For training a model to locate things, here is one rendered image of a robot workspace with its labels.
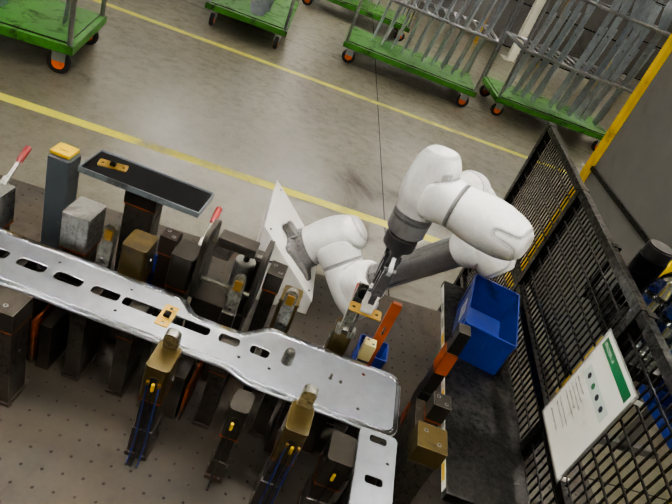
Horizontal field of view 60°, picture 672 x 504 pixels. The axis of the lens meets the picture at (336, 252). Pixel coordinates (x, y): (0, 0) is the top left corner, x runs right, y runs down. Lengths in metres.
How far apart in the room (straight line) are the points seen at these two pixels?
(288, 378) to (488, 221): 0.68
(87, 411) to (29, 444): 0.16
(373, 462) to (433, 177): 0.70
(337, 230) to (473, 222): 0.99
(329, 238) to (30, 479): 1.17
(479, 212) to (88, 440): 1.15
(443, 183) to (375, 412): 0.67
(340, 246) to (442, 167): 0.98
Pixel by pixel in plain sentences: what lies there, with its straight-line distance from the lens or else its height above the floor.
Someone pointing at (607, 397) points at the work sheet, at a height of 1.38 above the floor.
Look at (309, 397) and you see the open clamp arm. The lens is 1.40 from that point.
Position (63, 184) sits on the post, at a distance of 1.92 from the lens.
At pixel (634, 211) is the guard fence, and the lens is 3.74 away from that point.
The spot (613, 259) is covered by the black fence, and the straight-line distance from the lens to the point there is 1.63.
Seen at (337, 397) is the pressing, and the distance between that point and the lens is 1.56.
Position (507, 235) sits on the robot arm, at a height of 1.63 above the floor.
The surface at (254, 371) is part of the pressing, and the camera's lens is 1.53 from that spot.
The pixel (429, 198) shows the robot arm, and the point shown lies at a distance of 1.20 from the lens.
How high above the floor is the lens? 2.10
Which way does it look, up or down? 32 degrees down
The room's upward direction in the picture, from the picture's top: 23 degrees clockwise
